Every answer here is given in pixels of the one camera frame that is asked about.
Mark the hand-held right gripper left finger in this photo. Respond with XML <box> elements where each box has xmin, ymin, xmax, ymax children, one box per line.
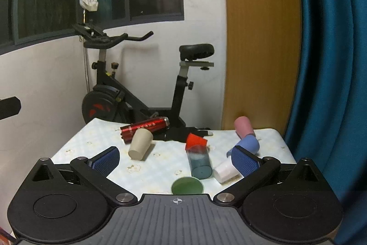
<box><xmin>30</xmin><ymin>146</ymin><xmax>136</xmax><ymax>208</ymax></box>

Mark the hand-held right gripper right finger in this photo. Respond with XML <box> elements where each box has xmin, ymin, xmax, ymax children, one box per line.
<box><xmin>213</xmin><ymin>146</ymin><xmax>331</xmax><ymax>207</ymax></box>

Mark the blue cup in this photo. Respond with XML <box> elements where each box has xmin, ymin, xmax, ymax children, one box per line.
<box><xmin>226</xmin><ymin>136</ymin><xmax>260</xmax><ymax>159</ymax></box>

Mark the white cup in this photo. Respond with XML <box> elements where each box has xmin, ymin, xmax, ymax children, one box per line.
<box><xmin>213</xmin><ymin>160</ymin><xmax>241</xmax><ymax>184</ymax></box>

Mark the pink cup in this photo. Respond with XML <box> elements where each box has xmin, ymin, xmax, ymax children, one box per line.
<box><xmin>234</xmin><ymin>116</ymin><xmax>256</xmax><ymax>140</ymax></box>

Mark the beige cup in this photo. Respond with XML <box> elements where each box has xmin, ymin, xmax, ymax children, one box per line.
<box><xmin>128</xmin><ymin>129</ymin><xmax>154</xmax><ymax>161</ymax></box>

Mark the teal transparent cup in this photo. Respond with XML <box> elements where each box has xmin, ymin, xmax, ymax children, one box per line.
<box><xmin>186</xmin><ymin>145</ymin><xmax>214</xmax><ymax>179</ymax></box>

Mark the red cup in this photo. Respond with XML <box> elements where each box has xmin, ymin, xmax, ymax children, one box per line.
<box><xmin>185</xmin><ymin>133</ymin><xmax>208</xmax><ymax>152</ymax></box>

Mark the green cup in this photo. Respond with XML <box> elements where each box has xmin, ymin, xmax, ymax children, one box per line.
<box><xmin>171</xmin><ymin>176</ymin><xmax>206</xmax><ymax>195</ymax></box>

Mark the red metal can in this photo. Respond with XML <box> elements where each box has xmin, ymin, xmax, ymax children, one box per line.
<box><xmin>120</xmin><ymin>116</ymin><xmax>170</xmax><ymax>144</ymax></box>

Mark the pale printed tablecloth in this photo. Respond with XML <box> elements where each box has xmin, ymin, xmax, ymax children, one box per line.
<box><xmin>50</xmin><ymin>118</ymin><xmax>297</xmax><ymax>196</ymax></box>

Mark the black exercise bike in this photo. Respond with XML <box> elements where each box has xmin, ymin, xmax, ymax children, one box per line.
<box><xmin>72</xmin><ymin>23</ymin><xmax>215</xmax><ymax>133</ymax></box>

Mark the black bar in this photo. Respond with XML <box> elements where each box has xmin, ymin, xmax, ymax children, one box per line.
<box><xmin>0</xmin><ymin>97</ymin><xmax>22</xmax><ymax>120</ymax></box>

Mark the wooden door panel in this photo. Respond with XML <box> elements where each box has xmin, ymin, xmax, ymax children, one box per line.
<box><xmin>221</xmin><ymin>0</ymin><xmax>302</xmax><ymax>134</ymax></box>

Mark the blue curtain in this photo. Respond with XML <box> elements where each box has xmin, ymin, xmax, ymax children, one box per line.
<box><xmin>283</xmin><ymin>0</ymin><xmax>367</xmax><ymax>245</ymax></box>

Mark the white cloth cap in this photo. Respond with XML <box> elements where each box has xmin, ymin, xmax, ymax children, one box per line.
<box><xmin>79</xmin><ymin>0</ymin><xmax>99</xmax><ymax>13</ymax></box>

